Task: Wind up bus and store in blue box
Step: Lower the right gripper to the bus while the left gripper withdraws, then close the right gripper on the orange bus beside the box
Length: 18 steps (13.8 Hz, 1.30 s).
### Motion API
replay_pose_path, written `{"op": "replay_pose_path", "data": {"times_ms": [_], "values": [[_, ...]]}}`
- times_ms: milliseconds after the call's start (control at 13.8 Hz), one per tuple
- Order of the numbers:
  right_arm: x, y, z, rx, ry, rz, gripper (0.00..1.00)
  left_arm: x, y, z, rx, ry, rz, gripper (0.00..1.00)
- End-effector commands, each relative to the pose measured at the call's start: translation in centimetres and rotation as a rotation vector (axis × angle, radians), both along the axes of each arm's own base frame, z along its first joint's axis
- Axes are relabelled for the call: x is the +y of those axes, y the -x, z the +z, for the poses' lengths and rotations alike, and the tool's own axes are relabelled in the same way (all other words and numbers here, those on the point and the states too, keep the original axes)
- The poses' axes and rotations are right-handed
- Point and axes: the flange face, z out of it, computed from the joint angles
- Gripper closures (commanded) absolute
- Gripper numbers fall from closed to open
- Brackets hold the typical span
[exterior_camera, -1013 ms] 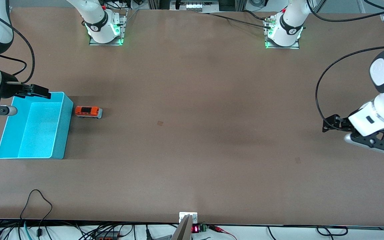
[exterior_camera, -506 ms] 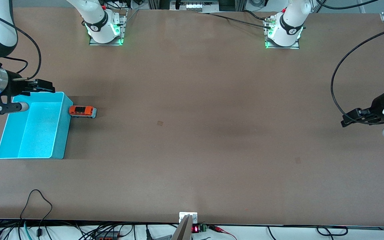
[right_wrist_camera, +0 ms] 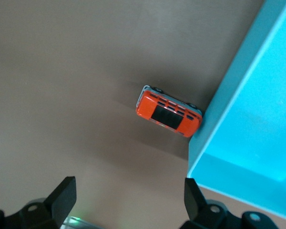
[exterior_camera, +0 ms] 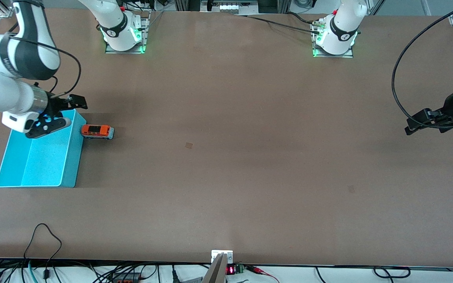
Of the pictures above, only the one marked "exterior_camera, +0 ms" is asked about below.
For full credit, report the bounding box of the orange toy bus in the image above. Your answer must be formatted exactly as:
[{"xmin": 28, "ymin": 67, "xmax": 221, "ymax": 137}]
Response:
[{"xmin": 81, "ymin": 124, "xmax": 115, "ymax": 141}]

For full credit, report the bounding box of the short black table cable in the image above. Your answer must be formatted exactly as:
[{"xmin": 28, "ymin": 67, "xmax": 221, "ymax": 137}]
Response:
[{"xmin": 285, "ymin": 11, "xmax": 318, "ymax": 25}]

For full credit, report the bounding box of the long black table cable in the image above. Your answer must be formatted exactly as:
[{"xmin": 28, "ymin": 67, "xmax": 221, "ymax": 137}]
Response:
[{"xmin": 226, "ymin": 13, "xmax": 321, "ymax": 34}]

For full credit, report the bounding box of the grey camera mount pole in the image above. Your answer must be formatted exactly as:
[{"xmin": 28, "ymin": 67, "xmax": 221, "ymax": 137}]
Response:
[{"xmin": 202, "ymin": 253, "xmax": 227, "ymax": 283}]

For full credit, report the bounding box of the red clip lead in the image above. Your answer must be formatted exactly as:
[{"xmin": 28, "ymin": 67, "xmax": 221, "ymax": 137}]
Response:
[{"xmin": 245, "ymin": 265, "xmax": 280, "ymax": 283}]

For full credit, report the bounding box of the orange power strip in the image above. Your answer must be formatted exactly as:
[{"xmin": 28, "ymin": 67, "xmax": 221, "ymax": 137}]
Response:
[{"xmin": 110, "ymin": 271, "xmax": 143, "ymax": 283}]

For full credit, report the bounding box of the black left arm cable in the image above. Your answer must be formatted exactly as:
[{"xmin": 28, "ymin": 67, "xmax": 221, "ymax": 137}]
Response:
[{"xmin": 391, "ymin": 0, "xmax": 453, "ymax": 129}]

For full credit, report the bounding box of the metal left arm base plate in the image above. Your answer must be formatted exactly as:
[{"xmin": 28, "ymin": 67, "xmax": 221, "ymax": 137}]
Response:
[{"xmin": 311, "ymin": 20, "xmax": 355, "ymax": 59}]

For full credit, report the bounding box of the thin black looped cable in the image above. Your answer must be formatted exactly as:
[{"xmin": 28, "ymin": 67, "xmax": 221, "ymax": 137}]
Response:
[{"xmin": 23, "ymin": 223, "xmax": 63, "ymax": 280}]

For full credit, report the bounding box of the coiled black cable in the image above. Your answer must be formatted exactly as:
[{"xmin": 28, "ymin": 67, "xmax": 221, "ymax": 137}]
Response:
[{"xmin": 373, "ymin": 266, "xmax": 411, "ymax": 280}]

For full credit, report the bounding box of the white mount bracket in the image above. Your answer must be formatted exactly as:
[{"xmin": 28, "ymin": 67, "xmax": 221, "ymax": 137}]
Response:
[{"xmin": 211, "ymin": 250, "xmax": 234, "ymax": 264}]

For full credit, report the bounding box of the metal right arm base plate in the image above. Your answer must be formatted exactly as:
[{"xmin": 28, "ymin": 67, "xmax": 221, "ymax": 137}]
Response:
[{"xmin": 105, "ymin": 12, "xmax": 149, "ymax": 54}]

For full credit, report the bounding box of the long aluminium corner rail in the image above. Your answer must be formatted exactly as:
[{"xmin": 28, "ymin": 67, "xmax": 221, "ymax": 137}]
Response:
[{"xmin": 0, "ymin": 0, "xmax": 15, "ymax": 19}]

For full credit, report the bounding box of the black aluminium frame rack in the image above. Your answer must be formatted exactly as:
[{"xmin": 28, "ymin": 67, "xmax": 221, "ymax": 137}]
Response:
[{"xmin": 174, "ymin": 0, "xmax": 291, "ymax": 13}]

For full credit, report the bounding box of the blue plastic box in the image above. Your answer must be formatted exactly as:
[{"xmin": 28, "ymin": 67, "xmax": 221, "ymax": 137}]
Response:
[{"xmin": 0, "ymin": 109, "xmax": 87, "ymax": 188}]

